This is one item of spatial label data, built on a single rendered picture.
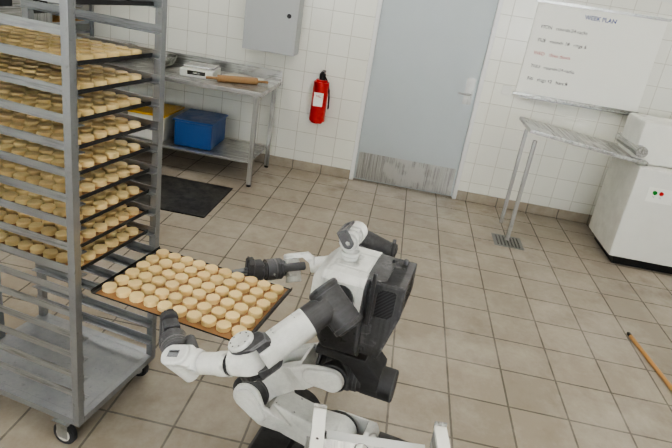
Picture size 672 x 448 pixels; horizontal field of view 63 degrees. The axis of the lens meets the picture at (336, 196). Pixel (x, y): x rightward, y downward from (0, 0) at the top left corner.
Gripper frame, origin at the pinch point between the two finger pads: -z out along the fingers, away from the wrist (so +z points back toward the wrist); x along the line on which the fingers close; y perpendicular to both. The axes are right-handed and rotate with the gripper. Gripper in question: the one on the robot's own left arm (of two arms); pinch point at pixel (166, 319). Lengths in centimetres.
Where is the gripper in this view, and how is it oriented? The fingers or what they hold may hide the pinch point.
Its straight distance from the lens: 198.1
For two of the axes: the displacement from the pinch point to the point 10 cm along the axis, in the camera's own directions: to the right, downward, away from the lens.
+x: 1.5, -9.2, -3.6
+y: -8.9, 0.3, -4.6
